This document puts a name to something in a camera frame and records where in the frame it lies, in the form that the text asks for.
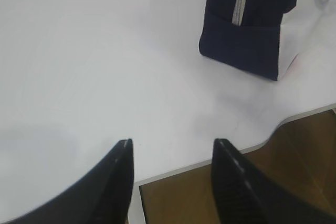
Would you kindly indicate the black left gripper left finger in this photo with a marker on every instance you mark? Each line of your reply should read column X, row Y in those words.
column 103, row 195

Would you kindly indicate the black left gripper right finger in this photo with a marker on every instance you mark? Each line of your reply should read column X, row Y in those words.
column 243, row 194

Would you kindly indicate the navy blue lunch bag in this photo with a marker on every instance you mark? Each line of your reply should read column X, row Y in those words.
column 261, row 37

